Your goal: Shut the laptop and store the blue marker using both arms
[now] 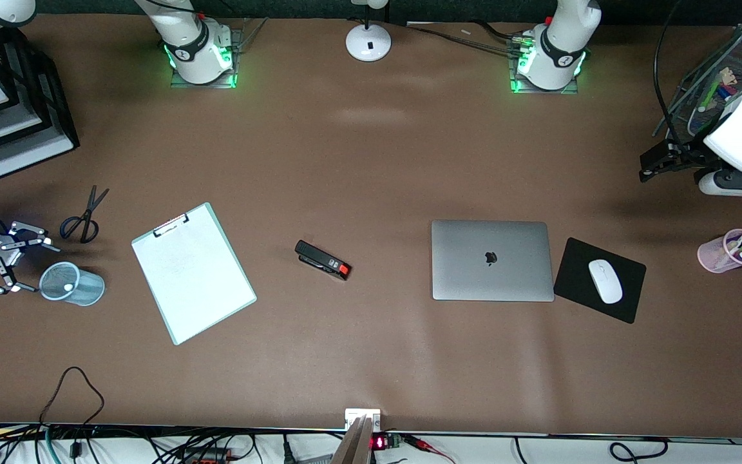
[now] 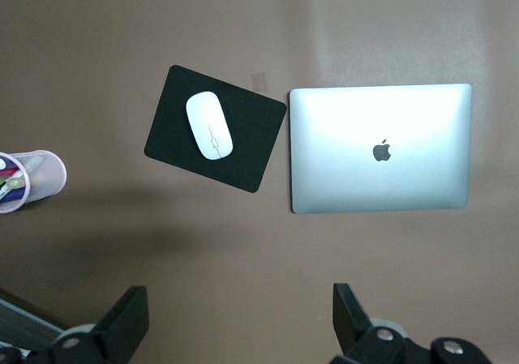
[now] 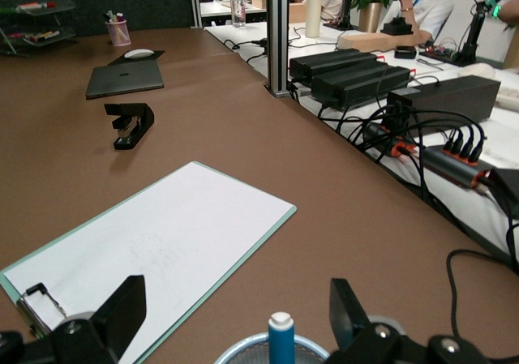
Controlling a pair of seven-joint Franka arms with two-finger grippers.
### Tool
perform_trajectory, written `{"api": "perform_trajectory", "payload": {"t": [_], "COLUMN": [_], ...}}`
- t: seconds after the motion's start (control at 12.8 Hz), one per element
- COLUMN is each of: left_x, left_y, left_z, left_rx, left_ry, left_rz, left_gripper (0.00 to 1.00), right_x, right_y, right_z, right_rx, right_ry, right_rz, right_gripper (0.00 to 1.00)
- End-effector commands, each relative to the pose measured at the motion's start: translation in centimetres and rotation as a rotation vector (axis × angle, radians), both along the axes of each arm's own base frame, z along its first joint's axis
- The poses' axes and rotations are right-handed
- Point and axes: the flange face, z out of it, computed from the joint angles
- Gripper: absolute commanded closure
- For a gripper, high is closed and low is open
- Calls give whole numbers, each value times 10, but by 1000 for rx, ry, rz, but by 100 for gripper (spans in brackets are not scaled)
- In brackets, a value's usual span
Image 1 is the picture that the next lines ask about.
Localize silver laptop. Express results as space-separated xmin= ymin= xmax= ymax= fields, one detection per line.
xmin=431 ymin=220 xmax=555 ymax=302

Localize green pen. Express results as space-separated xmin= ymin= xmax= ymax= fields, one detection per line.
xmin=698 ymin=78 xmax=724 ymax=113

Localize black scissors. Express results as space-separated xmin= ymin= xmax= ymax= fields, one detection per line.
xmin=59 ymin=185 xmax=111 ymax=244

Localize blue mesh pen cup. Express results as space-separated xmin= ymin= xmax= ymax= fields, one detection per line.
xmin=39 ymin=261 xmax=106 ymax=307

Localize pink mesh pen cup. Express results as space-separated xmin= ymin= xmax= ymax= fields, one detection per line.
xmin=698 ymin=229 xmax=742 ymax=274

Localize white computer mouse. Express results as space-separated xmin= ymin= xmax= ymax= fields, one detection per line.
xmin=587 ymin=259 xmax=623 ymax=305

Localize black mouse pad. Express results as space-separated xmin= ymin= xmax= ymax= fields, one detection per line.
xmin=553 ymin=237 xmax=647 ymax=324

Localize black stacked paper tray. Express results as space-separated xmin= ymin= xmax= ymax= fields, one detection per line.
xmin=0 ymin=12 xmax=81 ymax=180

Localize light green clipboard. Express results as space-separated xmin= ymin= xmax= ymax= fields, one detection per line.
xmin=131 ymin=202 xmax=258 ymax=346

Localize white clipboard paper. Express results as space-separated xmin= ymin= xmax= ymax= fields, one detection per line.
xmin=134 ymin=209 xmax=255 ymax=343

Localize black stapler with red end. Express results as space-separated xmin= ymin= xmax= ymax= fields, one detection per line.
xmin=294 ymin=240 xmax=352 ymax=282

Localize white round-base stand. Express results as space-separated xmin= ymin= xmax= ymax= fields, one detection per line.
xmin=345 ymin=0 xmax=392 ymax=63

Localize wire mesh desk organizer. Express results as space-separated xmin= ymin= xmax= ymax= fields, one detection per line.
xmin=653 ymin=24 xmax=742 ymax=140

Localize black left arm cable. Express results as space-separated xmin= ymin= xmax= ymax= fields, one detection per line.
xmin=652 ymin=0 xmax=694 ymax=159

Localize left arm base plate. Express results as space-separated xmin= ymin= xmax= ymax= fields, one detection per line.
xmin=508 ymin=35 xmax=582 ymax=96

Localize black looped cable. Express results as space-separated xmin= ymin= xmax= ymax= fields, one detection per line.
xmin=39 ymin=366 xmax=105 ymax=427

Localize tangled black cable bundle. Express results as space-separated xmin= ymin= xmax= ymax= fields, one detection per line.
xmin=0 ymin=422 xmax=262 ymax=464

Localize black table cable bundle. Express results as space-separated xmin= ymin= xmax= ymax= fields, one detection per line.
xmin=406 ymin=21 xmax=534 ymax=56

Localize black coiled cable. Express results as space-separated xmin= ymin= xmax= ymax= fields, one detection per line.
xmin=514 ymin=436 xmax=671 ymax=464

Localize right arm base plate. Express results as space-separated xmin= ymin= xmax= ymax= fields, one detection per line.
xmin=169 ymin=19 xmax=269 ymax=90

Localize red wires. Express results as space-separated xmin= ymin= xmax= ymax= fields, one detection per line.
xmin=403 ymin=434 xmax=457 ymax=464

